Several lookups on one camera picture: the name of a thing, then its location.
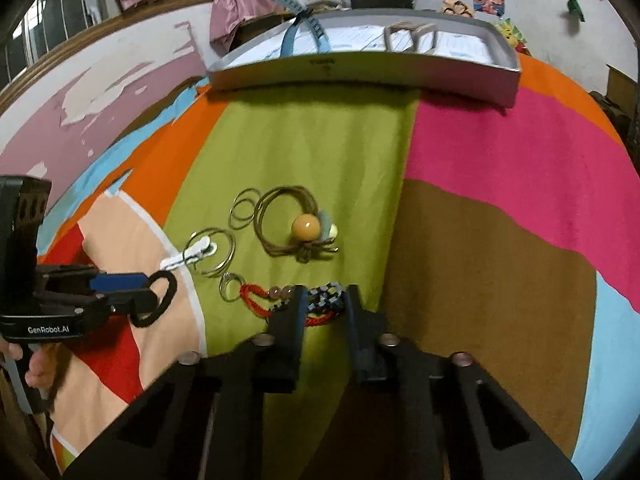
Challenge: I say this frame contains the red braided bead bracelet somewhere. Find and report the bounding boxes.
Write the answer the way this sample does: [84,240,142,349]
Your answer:
[238,283,335,328]

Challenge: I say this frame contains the cartoon family poster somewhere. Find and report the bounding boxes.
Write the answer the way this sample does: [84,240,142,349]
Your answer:
[440,0,474,18]

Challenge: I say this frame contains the window metal bars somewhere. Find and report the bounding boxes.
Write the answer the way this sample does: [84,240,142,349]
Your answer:
[0,0,212,91]

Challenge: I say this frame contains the wooden headboard rail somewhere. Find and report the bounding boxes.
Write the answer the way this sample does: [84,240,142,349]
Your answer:
[0,0,216,116]

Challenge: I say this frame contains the small thin wire rings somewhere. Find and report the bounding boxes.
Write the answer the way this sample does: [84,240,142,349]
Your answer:
[226,186,264,231]

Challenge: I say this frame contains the grey shallow tray box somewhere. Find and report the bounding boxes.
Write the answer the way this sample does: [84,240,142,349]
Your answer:
[208,9,522,108]

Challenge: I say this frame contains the large silver hoop rings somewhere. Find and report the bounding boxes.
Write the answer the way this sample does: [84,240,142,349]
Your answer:
[182,226,238,278]

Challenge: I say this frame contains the beige hair claw clip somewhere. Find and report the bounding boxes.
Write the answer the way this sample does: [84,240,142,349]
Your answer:
[383,22,438,55]

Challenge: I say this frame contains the green wall hook item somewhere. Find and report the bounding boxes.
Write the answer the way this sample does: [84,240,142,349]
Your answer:
[566,0,585,23]

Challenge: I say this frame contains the brown hair tie yellow bead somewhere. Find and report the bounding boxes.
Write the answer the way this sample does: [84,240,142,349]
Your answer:
[253,185,338,263]

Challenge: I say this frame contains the black checkered bracelet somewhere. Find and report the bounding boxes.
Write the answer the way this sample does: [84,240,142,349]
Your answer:
[269,280,347,317]

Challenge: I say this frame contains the dark bag on floor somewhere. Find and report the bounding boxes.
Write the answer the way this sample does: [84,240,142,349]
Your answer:
[589,91,631,146]

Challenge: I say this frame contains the person's left hand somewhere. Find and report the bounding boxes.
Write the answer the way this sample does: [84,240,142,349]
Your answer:
[0,339,60,389]

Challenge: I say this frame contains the wooden desk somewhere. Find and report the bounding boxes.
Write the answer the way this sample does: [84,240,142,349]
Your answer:
[229,12,295,51]

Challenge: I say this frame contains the yellow bear poster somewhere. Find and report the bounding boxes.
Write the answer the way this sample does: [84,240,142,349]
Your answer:
[494,18,532,56]

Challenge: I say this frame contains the black hair tie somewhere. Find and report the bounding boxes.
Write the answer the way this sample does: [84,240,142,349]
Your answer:
[128,268,179,330]

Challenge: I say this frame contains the colourful patchwork bed sheet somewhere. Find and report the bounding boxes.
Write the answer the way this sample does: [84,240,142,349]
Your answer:
[38,58,639,479]

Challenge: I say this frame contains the white hair clip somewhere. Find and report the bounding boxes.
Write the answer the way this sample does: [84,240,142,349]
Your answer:
[160,235,218,271]

